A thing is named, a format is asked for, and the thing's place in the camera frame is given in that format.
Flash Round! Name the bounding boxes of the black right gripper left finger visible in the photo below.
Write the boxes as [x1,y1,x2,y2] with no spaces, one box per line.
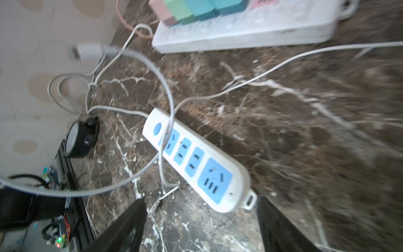
[86,198,148,252]

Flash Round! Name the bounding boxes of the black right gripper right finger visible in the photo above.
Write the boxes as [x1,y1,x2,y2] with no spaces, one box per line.
[257,196,319,252]

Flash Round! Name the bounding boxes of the white usb cable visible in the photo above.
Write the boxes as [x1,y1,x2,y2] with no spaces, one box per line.
[0,43,181,215]

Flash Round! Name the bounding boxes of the pink charging cable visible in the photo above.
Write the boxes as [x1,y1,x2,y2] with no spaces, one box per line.
[115,0,155,40]

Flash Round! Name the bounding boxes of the multicolour white power strip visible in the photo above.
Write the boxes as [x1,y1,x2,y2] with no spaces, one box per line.
[152,1,359,54]

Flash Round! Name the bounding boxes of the pink charger plug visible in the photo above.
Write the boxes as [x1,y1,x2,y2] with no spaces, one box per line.
[149,0,179,26]

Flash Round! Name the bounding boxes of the green charger plug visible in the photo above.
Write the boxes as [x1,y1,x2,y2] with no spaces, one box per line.
[164,0,197,25]

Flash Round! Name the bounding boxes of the teal charger plug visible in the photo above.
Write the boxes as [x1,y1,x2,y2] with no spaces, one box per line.
[213,0,249,15]
[185,0,219,21]

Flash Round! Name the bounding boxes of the blue white power strip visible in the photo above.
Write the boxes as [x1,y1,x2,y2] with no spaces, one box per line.
[163,120,258,213]

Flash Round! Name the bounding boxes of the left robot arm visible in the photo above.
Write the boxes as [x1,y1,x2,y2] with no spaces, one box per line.
[1,185,71,232]

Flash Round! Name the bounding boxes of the black alarm clock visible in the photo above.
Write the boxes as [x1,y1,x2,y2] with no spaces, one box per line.
[64,117,100,158]

